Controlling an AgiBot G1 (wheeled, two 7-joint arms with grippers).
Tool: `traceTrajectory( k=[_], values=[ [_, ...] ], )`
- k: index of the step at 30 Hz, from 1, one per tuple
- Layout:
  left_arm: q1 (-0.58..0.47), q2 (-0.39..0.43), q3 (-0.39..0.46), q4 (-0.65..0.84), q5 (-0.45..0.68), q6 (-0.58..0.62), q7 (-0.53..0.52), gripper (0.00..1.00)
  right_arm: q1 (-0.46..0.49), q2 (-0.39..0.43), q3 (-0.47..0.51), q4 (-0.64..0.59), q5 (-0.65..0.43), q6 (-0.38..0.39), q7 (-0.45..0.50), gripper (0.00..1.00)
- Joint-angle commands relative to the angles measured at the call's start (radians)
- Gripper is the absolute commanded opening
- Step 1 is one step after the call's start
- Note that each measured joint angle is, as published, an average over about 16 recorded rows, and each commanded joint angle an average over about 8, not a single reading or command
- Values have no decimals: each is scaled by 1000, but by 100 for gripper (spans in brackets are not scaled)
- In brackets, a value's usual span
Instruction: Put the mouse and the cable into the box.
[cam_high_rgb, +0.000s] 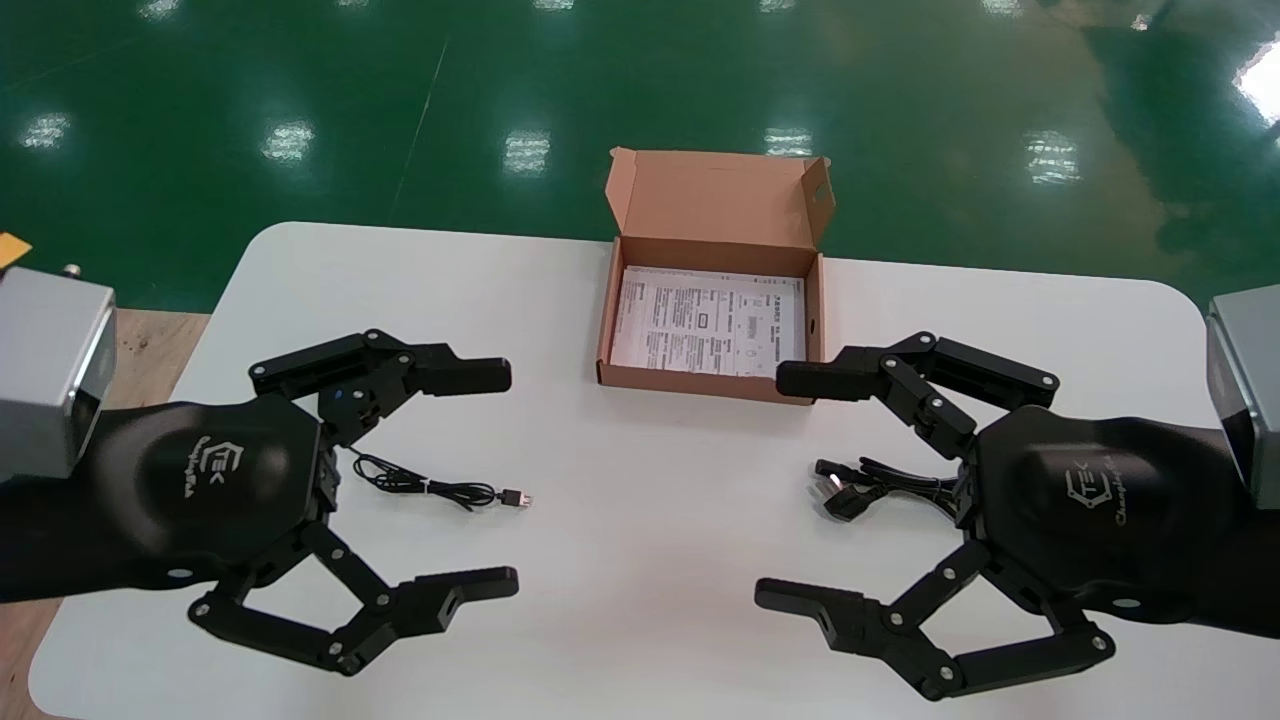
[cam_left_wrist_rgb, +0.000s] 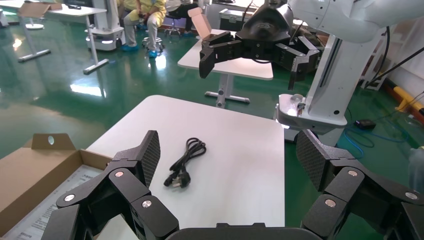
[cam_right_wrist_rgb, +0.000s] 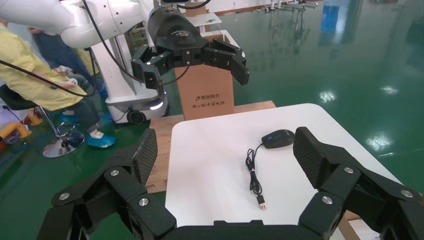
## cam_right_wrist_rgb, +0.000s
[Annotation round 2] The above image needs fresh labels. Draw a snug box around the orange plastic toy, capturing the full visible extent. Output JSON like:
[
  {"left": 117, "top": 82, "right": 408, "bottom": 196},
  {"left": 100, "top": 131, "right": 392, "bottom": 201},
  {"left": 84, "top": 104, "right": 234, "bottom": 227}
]
[{"left": 26, "top": 109, "right": 44, "bottom": 127}]

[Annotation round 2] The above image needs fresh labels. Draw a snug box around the black computer mouse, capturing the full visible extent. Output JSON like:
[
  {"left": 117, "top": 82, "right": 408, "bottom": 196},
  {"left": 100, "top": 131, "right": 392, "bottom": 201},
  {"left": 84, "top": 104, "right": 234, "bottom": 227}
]
[{"left": 261, "top": 129, "right": 295, "bottom": 150}]

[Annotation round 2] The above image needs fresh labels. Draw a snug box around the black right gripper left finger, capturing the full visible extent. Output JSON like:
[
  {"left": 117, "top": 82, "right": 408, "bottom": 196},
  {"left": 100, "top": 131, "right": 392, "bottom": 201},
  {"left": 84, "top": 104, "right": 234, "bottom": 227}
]
[{"left": 36, "top": 128, "right": 178, "bottom": 240}]

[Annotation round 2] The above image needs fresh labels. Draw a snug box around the person in dark blue clothes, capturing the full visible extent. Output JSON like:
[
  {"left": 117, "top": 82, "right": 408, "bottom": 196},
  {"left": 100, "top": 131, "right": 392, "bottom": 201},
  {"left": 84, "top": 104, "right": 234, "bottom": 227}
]
[{"left": 28, "top": 28, "right": 99, "bottom": 89}]

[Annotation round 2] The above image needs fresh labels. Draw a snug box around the black stool with chrome base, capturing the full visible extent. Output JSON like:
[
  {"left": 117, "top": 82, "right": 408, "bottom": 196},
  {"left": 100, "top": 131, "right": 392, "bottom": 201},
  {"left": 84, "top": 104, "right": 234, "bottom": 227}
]
[{"left": 0, "top": 84, "right": 86, "bottom": 159}]

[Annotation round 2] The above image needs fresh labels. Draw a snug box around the thin black mouse cable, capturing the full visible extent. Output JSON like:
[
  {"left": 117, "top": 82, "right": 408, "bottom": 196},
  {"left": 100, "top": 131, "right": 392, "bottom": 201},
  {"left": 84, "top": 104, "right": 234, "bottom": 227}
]
[{"left": 245, "top": 143, "right": 268, "bottom": 212}]

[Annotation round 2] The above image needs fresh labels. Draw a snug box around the blue shoe cover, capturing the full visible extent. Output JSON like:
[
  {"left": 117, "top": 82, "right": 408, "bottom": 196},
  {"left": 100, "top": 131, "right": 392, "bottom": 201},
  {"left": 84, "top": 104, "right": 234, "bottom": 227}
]
[
  {"left": 87, "top": 134, "right": 117, "bottom": 149},
  {"left": 59, "top": 112, "right": 80, "bottom": 126}
]

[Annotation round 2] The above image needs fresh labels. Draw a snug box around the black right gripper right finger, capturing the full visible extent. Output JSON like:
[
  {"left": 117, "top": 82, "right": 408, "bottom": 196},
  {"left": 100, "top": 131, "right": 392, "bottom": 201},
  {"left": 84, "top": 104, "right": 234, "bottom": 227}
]
[{"left": 293, "top": 126, "right": 424, "bottom": 240}]

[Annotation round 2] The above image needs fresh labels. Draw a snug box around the metal equipment rack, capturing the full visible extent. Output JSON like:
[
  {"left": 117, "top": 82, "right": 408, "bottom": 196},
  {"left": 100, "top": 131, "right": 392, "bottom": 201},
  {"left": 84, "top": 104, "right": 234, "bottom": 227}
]
[{"left": 261, "top": 0, "right": 319, "bottom": 14}]

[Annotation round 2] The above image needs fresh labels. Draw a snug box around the white side table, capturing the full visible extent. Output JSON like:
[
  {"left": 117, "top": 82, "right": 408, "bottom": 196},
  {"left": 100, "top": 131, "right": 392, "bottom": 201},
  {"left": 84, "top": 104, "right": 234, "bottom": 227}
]
[{"left": 187, "top": 12, "right": 223, "bottom": 28}]

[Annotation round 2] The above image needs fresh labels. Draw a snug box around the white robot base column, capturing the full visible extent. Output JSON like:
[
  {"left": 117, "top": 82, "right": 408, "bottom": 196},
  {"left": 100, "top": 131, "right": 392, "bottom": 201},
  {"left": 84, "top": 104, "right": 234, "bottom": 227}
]
[{"left": 91, "top": 33, "right": 169, "bottom": 125}]

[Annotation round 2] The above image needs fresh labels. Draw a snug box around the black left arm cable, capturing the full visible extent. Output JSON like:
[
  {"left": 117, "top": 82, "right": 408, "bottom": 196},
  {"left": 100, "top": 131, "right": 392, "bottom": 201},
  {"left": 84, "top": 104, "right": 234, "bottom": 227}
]
[{"left": 0, "top": 0, "right": 213, "bottom": 99}]

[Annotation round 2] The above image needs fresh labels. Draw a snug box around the tall printed cardboard box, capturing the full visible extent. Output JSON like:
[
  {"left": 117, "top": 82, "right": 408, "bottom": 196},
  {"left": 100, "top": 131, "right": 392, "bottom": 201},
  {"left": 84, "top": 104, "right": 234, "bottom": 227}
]
[{"left": 174, "top": 33, "right": 235, "bottom": 121}]

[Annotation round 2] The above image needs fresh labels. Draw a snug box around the seated person in yellow coat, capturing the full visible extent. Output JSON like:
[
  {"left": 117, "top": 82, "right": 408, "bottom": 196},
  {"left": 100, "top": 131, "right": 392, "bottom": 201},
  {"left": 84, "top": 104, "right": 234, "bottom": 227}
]
[{"left": 0, "top": 19, "right": 117, "bottom": 149}]

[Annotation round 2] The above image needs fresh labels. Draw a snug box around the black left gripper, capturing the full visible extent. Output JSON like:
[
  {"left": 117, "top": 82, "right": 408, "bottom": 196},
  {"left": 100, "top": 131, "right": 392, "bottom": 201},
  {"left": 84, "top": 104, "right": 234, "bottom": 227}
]
[{"left": 130, "top": 6, "right": 250, "bottom": 91}]

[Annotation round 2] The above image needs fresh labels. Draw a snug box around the yellow plastic toy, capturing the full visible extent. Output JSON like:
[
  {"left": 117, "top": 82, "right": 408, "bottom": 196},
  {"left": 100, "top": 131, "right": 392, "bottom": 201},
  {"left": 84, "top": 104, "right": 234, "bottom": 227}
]
[{"left": 0, "top": 121, "right": 33, "bottom": 144}]

